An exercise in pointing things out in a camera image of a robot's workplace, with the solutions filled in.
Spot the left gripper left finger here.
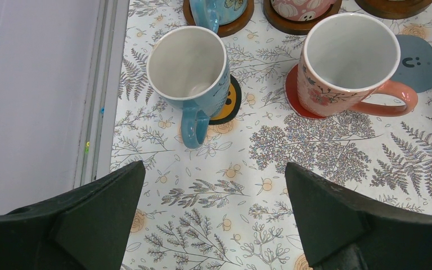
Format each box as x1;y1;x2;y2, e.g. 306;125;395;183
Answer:
0;161;146;269

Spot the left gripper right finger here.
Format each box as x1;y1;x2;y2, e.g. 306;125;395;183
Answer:
285;163;432;269

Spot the red apple coaster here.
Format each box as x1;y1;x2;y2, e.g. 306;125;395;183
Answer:
284;64;325;120

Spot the pink small mug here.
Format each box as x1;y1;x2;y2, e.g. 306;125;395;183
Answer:
296;13;418;118

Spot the orange smiley coaster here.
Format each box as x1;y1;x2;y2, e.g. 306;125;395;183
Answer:
209;75;242;125

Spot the grey blue coaster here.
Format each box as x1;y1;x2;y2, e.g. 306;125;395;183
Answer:
391;34;432;93

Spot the blue floral mug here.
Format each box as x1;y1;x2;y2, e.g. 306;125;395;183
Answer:
146;26;231;149

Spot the brown wooden coaster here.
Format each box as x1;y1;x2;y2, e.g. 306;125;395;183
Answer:
355;0;432;20
182;0;254;37
263;0;342;35

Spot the pink large mug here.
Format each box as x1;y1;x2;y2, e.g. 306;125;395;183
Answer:
271;0;336;21

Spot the yellow inside blue mug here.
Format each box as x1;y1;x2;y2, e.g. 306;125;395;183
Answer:
189;0;248;33

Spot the floral tablecloth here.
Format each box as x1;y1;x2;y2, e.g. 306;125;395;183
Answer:
110;1;432;269

